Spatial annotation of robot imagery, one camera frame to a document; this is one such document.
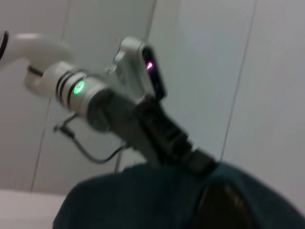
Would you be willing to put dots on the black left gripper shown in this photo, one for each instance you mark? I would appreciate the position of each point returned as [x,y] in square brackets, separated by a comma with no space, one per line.
[143,128]

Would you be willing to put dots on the dark teal insulated lunch bag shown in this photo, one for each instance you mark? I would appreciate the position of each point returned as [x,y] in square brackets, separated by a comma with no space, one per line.
[143,202]

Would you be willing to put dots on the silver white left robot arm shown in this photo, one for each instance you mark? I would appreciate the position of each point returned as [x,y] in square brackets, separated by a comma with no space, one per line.
[47,71]

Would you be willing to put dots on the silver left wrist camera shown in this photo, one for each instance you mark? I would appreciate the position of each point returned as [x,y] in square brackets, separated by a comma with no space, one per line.
[135,69]

